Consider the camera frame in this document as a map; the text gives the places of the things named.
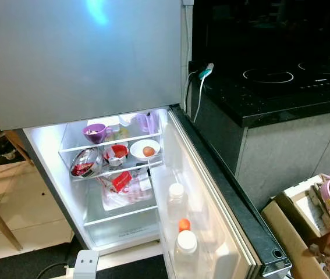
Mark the glass fridge shelf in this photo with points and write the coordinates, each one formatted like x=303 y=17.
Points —
x=118 y=170
x=77 y=147

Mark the black topped kitchen counter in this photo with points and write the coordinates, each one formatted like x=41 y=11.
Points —
x=293 y=151

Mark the orange capped bottle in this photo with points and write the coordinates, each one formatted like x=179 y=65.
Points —
x=184 y=225

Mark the brown cardboard box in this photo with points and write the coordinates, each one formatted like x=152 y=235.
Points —
x=281 y=232

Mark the purple jug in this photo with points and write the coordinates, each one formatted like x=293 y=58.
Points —
x=147 y=123

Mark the white bowl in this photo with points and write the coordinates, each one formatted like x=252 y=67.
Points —
x=137 y=152

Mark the clear crisper drawer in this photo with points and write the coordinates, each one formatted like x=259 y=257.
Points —
x=124 y=229

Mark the purple cup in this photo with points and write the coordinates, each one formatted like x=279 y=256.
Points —
x=93 y=132

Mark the wide white capped bottle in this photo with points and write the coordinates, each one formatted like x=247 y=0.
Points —
x=186 y=247

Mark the teal plug adapter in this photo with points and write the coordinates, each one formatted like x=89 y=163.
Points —
x=206 y=71

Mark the white lined fridge door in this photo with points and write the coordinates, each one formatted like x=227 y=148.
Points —
x=223 y=197

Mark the black induction cooktop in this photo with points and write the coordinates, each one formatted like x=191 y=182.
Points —
x=316 y=78

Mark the brown egg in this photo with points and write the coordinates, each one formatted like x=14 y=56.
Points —
x=148 y=151

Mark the clear bag red label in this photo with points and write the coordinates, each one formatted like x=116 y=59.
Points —
x=122 y=182

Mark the white container red contents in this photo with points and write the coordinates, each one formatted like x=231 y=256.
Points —
x=117 y=154

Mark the steel bowl red packet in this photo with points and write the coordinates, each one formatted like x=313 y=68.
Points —
x=85 y=164

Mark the grey fridge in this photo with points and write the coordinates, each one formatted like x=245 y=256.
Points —
x=66 y=58

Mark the open cardboard box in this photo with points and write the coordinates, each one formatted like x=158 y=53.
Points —
x=301 y=200

